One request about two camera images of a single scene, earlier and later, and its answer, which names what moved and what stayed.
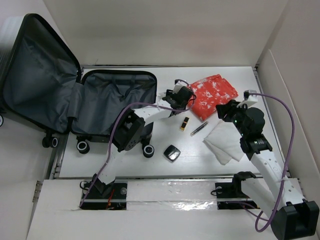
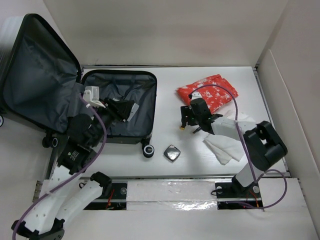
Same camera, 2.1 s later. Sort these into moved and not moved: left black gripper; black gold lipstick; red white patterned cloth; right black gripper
Moved: left black gripper; right black gripper
Not moved: red white patterned cloth; black gold lipstick
